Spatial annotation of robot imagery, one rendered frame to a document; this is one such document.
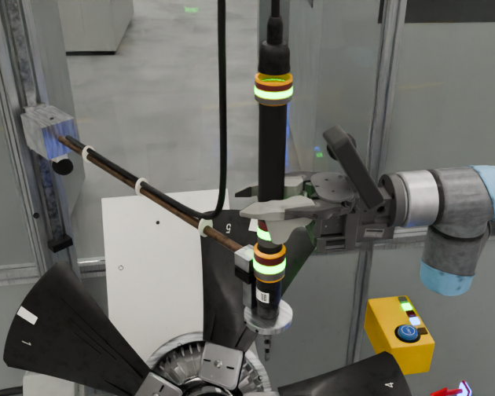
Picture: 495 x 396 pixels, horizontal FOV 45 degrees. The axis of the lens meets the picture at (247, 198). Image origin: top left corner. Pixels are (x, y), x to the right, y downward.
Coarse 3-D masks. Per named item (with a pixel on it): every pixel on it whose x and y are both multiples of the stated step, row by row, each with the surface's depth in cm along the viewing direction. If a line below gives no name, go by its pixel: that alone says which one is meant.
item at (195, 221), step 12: (72, 144) 114; (108, 168) 106; (120, 180) 104; (144, 192) 99; (168, 204) 95; (180, 216) 93; (192, 216) 92; (204, 228) 90; (216, 240) 88; (228, 240) 86
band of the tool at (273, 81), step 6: (258, 78) 69; (264, 78) 70; (270, 78) 70; (276, 78) 70; (282, 78) 70; (288, 78) 69; (264, 84) 66; (270, 84) 66; (276, 84) 66; (282, 84) 66; (258, 96) 68; (288, 96) 68; (258, 102) 68
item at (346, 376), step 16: (384, 352) 108; (352, 368) 105; (368, 368) 106; (384, 368) 106; (400, 368) 106; (288, 384) 103; (304, 384) 103; (320, 384) 103; (336, 384) 103; (352, 384) 103; (368, 384) 103; (400, 384) 104
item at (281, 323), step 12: (240, 252) 84; (240, 264) 84; (240, 276) 84; (252, 276) 83; (252, 288) 84; (252, 300) 86; (252, 312) 86; (288, 312) 86; (252, 324) 84; (264, 324) 84; (276, 324) 84; (288, 324) 85
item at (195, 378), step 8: (192, 376) 101; (184, 384) 101; (192, 384) 101; (200, 384) 101; (208, 384) 101; (184, 392) 100; (192, 392) 94; (200, 392) 91; (208, 392) 91; (216, 392) 91; (224, 392) 93; (232, 392) 101; (240, 392) 102
